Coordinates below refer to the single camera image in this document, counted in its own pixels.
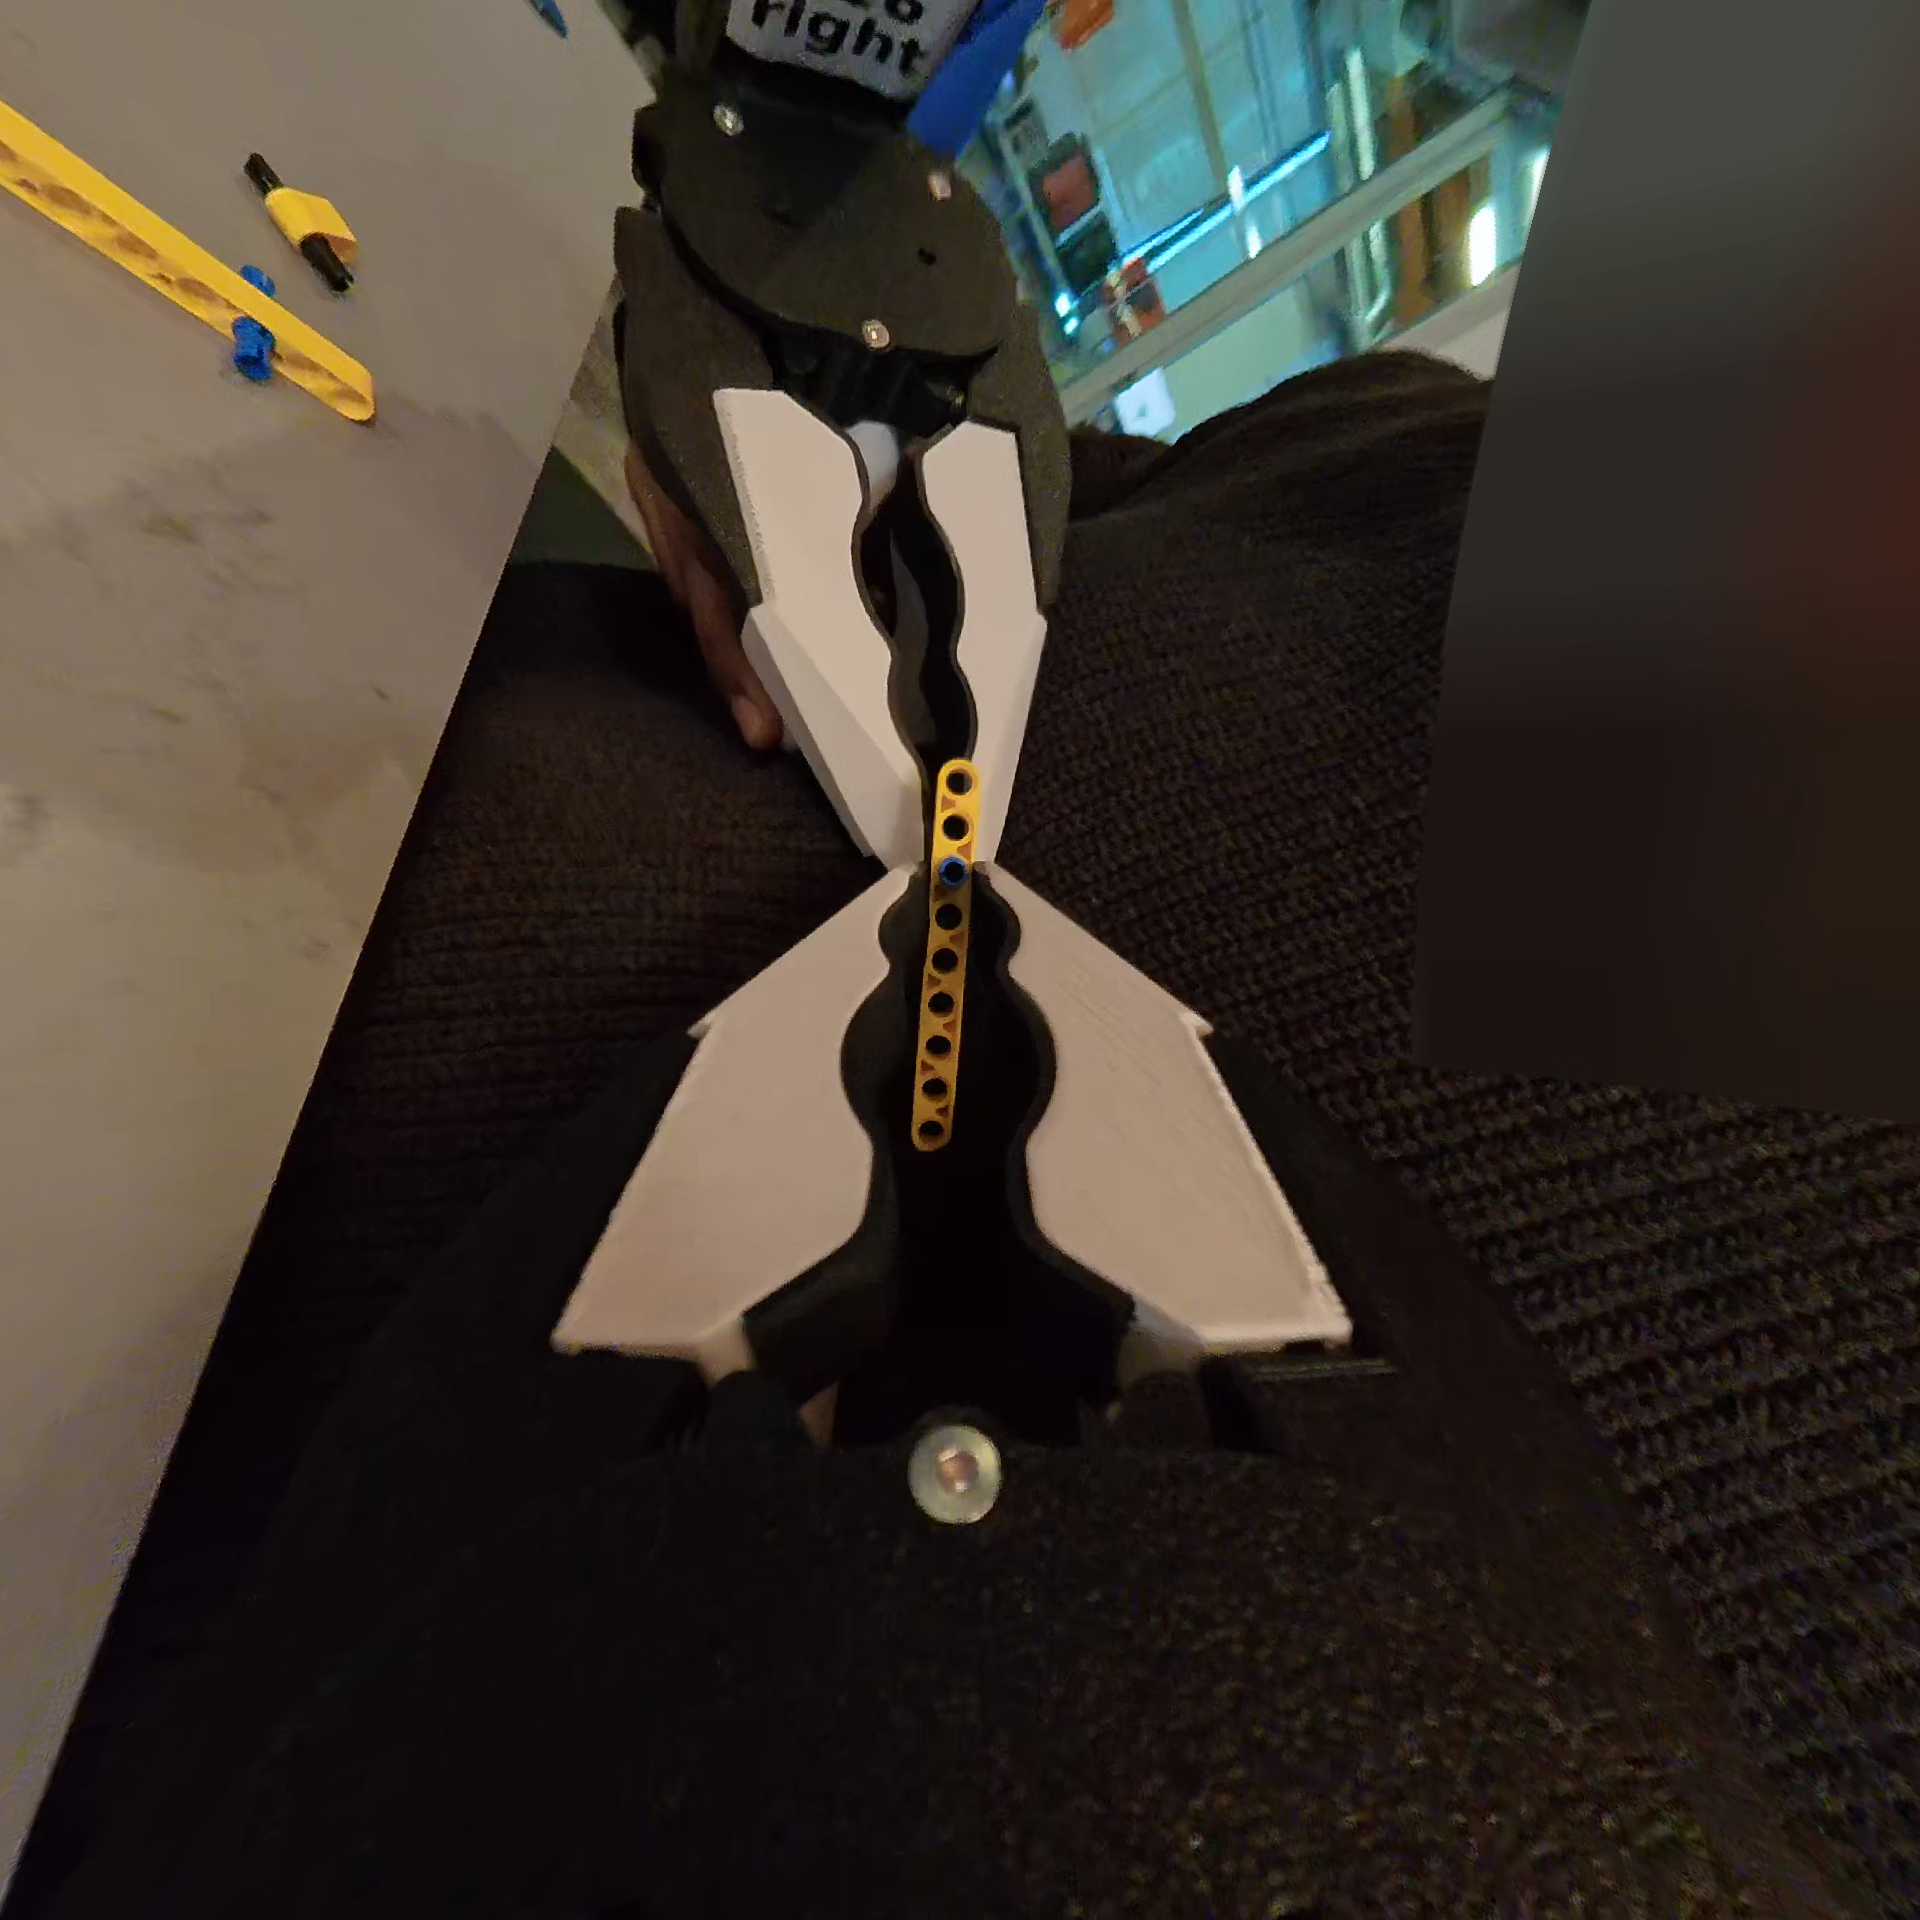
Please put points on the small yellow connector black axle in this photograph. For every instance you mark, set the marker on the small yellow connector black axle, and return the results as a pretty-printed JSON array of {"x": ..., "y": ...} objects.
[{"x": 309, "y": 215}]

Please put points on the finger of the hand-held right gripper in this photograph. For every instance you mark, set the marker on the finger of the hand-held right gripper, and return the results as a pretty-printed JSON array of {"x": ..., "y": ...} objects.
[
  {"x": 999, "y": 601},
  {"x": 795, "y": 601}
]

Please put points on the person's right hand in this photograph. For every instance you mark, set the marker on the person's right hand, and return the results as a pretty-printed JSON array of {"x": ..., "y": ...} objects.
[{"x": 712, "y": 645}]

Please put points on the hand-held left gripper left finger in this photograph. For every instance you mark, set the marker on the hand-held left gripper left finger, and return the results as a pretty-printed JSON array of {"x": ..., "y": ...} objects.
[{"x": 721, "y": 1185}]

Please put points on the yellow toy beam with holes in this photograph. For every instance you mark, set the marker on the yellow toy beam with holes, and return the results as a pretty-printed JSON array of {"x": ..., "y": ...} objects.
[
  {"x": 954, "y": 823},
  {"x": 90, "y": 194}
]

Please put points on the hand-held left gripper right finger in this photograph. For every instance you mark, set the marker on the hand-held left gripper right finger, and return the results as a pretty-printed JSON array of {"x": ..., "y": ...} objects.
[{"x": 1170, "y": 1185}]

